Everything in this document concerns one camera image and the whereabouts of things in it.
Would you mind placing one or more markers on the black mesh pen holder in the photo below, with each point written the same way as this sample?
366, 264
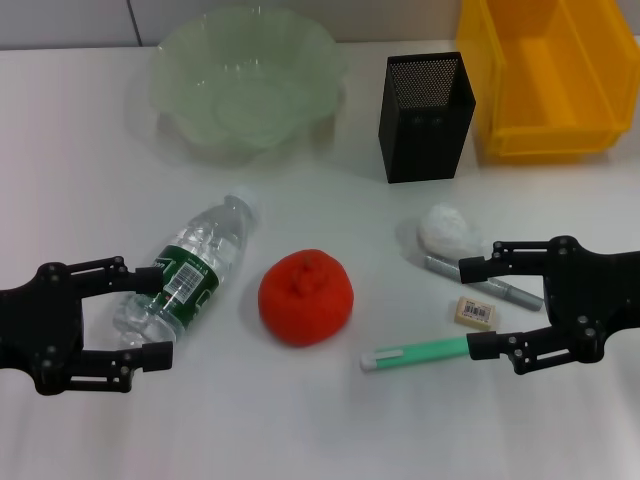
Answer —
425, 135

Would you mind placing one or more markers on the beige eraser with barcode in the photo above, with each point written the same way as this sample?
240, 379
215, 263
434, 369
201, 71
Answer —
474, 311

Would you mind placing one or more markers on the red-orange plush orange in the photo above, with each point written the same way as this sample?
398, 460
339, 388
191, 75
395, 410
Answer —
305, 300

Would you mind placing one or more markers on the mint green pen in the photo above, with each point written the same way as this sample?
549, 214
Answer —
425, 352

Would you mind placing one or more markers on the grey glitter marker pen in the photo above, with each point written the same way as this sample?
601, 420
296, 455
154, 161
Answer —
520, 296

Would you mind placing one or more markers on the translucent green fruit bowl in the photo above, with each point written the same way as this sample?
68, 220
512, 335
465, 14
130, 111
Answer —
240, 100

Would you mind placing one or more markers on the clear green-label water bottle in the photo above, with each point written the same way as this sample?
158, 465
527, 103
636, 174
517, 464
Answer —
210, 235

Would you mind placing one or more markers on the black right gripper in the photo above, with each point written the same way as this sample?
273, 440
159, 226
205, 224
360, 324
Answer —
590, 295

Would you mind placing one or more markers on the white paper ball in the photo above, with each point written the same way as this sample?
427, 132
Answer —
445, 227

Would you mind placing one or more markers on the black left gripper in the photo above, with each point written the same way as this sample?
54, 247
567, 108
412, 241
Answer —
35, 320

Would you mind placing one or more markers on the yellow plastic bin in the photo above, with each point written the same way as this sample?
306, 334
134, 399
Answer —
550, 75

